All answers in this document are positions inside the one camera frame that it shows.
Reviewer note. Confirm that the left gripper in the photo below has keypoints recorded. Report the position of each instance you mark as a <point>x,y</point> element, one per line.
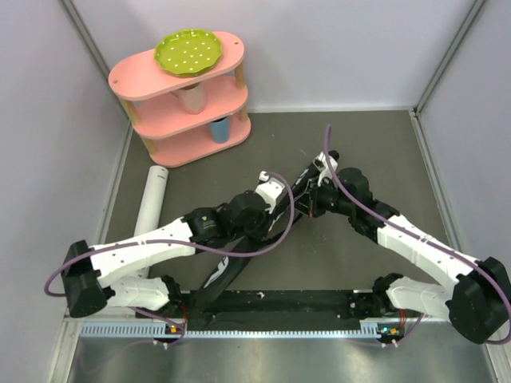
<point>271,208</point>

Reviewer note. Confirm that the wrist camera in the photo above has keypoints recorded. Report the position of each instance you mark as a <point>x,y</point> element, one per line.
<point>326,164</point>
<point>271,190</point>

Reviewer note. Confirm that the pink three-tier shelf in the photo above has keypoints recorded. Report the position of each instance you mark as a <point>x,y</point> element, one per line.
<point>172,136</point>

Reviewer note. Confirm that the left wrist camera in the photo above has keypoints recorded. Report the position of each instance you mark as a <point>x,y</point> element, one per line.
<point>271,190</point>

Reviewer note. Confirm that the black Crossway racket bag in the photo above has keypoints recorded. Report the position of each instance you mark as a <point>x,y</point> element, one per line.
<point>229,268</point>

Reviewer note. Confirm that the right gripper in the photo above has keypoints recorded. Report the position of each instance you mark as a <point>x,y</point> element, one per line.
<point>310,198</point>

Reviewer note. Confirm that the blue cup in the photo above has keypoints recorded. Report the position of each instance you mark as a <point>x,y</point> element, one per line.
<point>220,130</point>

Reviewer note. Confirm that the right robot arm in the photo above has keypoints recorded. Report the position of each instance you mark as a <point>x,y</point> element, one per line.
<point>470,294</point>

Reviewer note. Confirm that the white shuttlecock tube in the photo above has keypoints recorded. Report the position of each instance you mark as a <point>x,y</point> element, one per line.
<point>152,200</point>

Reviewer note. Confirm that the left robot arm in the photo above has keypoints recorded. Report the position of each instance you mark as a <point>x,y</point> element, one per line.
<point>96,277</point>

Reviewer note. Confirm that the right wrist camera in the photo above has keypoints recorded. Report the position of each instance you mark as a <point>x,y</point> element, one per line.
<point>326,164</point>

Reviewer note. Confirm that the green dotted plate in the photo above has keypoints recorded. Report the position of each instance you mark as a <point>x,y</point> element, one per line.
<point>188,53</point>

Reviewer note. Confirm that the pink cup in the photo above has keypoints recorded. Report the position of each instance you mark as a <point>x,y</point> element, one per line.
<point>192,98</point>

